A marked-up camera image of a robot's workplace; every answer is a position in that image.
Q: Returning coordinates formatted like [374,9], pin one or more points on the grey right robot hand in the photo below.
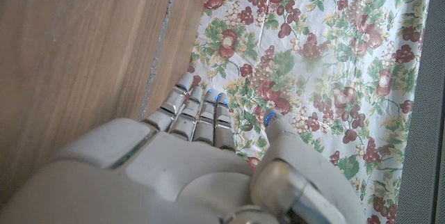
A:
[156,168]

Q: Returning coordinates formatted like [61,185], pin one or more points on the floral fruit print backdrop cloth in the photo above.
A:
[313,60]

